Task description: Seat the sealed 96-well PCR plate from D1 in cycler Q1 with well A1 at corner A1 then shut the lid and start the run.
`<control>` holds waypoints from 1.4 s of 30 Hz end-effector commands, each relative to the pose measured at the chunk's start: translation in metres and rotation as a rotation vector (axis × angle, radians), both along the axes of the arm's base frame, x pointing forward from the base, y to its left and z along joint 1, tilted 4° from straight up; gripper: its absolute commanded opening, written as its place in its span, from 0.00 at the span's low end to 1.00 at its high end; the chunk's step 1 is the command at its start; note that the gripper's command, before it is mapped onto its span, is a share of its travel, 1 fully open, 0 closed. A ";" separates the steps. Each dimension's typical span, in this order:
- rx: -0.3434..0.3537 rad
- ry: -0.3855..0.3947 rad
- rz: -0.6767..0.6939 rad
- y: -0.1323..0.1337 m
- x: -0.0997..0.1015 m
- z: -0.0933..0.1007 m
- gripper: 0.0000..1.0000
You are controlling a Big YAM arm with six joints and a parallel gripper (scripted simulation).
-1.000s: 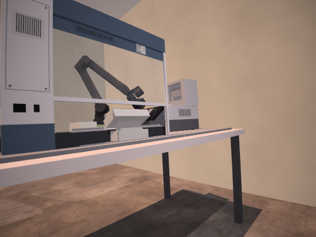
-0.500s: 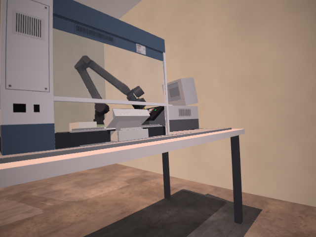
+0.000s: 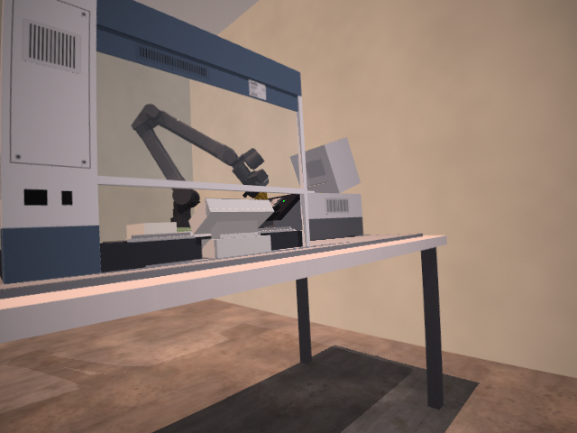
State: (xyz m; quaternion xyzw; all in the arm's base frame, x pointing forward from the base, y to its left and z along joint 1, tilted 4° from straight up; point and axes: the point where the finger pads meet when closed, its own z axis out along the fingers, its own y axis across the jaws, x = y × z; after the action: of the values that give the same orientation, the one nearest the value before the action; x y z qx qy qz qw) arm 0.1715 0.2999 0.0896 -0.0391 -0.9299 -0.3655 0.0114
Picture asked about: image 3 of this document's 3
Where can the white thermal cycler with black keypad panel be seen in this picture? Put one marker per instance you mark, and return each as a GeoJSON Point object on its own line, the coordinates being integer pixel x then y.
{"type": "Point", "coordinates": [330, 212]}

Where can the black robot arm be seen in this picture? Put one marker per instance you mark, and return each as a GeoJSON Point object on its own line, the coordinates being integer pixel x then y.
{"type": "Point", "coordinates": [184, 200]}

